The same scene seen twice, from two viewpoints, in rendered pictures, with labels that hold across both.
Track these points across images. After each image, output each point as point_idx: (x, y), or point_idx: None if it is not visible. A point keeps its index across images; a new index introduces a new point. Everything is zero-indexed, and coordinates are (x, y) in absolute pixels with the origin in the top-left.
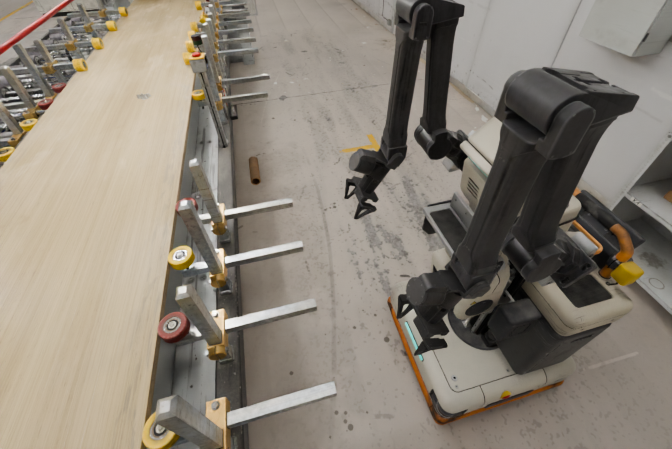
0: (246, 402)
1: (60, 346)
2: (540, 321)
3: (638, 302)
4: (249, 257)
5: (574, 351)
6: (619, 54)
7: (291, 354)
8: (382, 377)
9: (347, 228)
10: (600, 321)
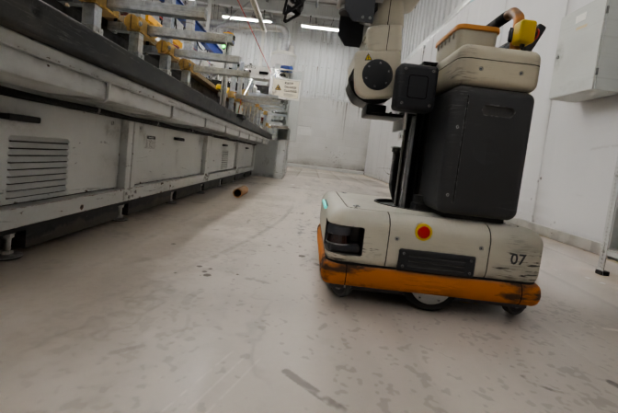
0: (125, 69)
1: None
2: (446, 93)
3: None
4: (195, 51)
5: (513, 171)
6: (594, 112)
7: (185, 238)
8: (277, 267)
9: (306, 220)
10: (499, 60)
